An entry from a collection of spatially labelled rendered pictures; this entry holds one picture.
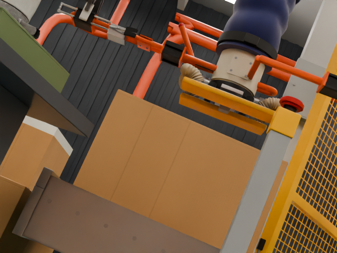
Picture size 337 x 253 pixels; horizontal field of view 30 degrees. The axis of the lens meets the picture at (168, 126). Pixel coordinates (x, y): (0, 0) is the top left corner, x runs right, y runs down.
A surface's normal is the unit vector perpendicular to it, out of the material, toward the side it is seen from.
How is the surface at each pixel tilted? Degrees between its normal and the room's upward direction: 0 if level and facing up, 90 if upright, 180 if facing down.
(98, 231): 90
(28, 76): 90
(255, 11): 75
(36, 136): 90
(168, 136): 90
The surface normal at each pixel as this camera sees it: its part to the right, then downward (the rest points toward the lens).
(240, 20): -0.52, -0.46
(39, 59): 0.88, 0.29
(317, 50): 0.02, -0.24
